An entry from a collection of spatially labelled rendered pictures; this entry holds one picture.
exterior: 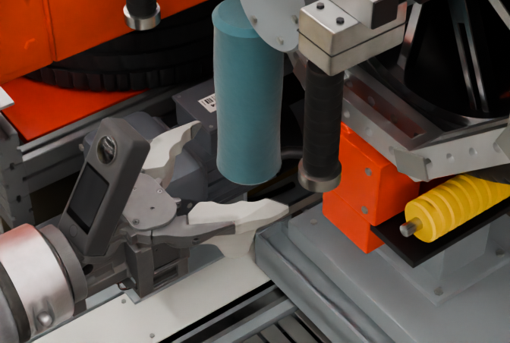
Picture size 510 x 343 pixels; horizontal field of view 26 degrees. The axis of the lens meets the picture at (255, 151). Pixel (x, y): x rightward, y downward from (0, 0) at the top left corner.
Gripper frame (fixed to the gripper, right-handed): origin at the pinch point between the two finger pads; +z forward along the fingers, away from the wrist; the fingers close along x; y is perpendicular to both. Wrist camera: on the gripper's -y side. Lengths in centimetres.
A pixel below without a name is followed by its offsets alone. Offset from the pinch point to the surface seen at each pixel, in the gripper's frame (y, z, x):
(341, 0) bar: -13.0, 11.1, -0.2
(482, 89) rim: 15.7, 40.6, -6.7
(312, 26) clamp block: -11.2, 8.1, -0.5
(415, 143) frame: 20.9, 31.8, -8.3
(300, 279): 66, 32, -29
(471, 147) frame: 13.9, 30.5, 1.4
